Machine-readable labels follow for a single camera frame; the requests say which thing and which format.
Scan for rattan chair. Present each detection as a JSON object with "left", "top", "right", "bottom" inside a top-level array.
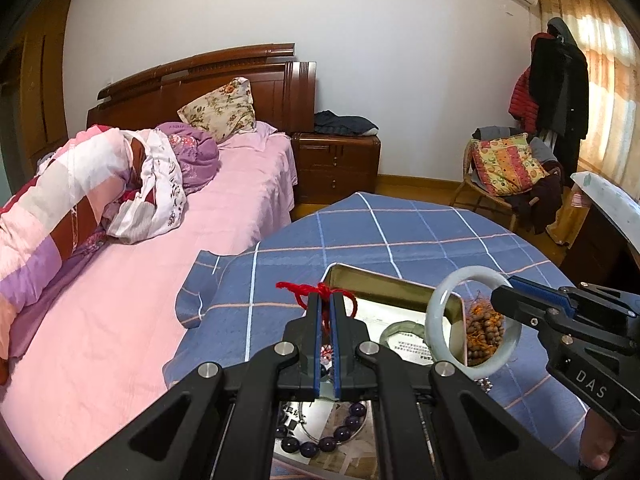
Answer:
[{"left": 450, "top": 137, "right": 563, "bottom": 233}]

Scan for white jade bangle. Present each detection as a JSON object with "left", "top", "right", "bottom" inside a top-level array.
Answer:
[{"left": 425, "top": 266, "right": 523, "bottom": 378}]

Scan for pink patchwork quilt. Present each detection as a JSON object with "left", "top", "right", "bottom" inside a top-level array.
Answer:
[{"left": 0, "top": 125, "right": 146, "bottom": 366}]

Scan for printed paper leaflet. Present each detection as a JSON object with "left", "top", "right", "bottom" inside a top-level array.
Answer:
[{"left": 280, "top": 305, "right": 431, "bottom": 480}]

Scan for wooden wardrobe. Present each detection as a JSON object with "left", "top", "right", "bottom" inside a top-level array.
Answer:
[{"left": 0, "top": 0, "right": 73, "bottom": 196}]

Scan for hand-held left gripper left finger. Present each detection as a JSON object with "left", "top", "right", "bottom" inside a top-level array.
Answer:
[{"left": 62, "top": 292, "right": 323, "bottom": 480}]

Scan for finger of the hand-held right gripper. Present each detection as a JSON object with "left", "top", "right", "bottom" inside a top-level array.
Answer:
[
  {"left": 509, "top": 275, "right": 640, "bottom": 320},
  {"left": 490, "top": 285, "right": 638, "bottom": 358}
]

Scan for rectangular metal tin tray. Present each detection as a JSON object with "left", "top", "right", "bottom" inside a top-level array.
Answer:
[{"left": 272, "top": 263, "right": 473, "bottom": 480}]

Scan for floral pillow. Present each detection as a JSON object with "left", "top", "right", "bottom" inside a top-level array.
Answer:
[{"left": 177, "top": 77, "right": 257, "bottom": 142}]

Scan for wooden nightstand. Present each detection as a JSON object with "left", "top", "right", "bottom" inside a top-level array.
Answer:
[{"left": 291, "top": 131, "right": 382, "bottom": 206}]

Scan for dark wooden desk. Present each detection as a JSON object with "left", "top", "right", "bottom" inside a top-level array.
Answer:
[{"left": 560, "top": 200, "right": 640, "bottom": 286}]

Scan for dark brown garment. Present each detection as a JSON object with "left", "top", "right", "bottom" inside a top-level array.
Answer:
[{"left": 510, "top": 160, "right": 565, "bottom": 235}]

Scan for bed with pink sheet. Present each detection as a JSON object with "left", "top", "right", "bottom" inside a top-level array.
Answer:
[{"left": 0, "top": 120, "right": 298, "bottom": 441}]

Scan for red hanging jacket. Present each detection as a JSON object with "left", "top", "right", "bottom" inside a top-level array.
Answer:
[{"left": 508, "top": 32, "right": 543, "bottom": 121}]

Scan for white board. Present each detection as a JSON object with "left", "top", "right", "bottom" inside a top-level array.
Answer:
[{"left": 570, "top": 171, "right": 640, "bottom": 265}]

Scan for person's right hand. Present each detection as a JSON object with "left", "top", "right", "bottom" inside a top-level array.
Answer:
[{"left": 579, "top": 409, "right": 623, "bottom": 472}]

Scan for grey folded clothes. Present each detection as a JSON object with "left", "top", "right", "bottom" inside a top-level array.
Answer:
[{"left": 472, "top": 126, "right": 528, "bottom": 142}]

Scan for wooden bead string orange cord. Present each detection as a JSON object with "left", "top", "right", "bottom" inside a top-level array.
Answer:
[{"left": 464, "top": 297, "right": 507, "bottom": 367}]

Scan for purple bead bracelet red cord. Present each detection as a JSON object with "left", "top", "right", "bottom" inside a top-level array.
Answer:
[{"left": 272, "top": 281, "right": 371, "bottom": 458}]

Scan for wooden bed headboard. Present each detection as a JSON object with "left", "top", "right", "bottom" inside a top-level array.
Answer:
[{"left": 86, "top": 42, "right": 317, "bottom": 133}]

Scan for dark folded clothes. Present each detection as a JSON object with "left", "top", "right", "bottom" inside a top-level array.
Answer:
[{"left": 313, "top": 110, "right": 379, "bottom": 136}]

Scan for beige patterned curtain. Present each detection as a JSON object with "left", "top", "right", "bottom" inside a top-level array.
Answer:
[{"left": 532, "top": 0, "right": 640, "bottom": 186}]

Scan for blue plaid tablecloth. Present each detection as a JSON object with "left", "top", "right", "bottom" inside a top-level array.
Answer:
[{"left": 161, "top": 191, "right": 593, "bottom": 480}]

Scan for black hanging coat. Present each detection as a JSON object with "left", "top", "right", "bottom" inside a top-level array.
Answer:
[{"left": 529, "top": 16, "right": 590, "bottom": 171}]

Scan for green jade bracelet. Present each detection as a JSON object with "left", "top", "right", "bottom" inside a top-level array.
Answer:
[{"left": 379, "top": 321, "right": 428, "bottom": 348}]

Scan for white printed cloth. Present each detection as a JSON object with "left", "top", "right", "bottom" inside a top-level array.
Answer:
[{"left": 102, "top": 129, "right": 187, "bottom": 245}]

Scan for colourful patterned cushion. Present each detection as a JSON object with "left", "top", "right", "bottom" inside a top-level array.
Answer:
[{"left": 471, "top": 133, "right": 549, "bottom": 197}]

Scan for purple blanket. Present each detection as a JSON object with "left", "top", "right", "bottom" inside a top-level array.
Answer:
[{"left": 154, "top": 121, "right": 220, "bottom": 193}]

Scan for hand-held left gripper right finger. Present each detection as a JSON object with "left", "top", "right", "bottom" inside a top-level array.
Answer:
[{"left": 330, "top": 292, "right": 593, "bottom": 480}]

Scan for yellow bag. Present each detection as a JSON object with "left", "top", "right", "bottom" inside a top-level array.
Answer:
[{"left": 545, "top": 185, "right": 588, "bottom": 248}]

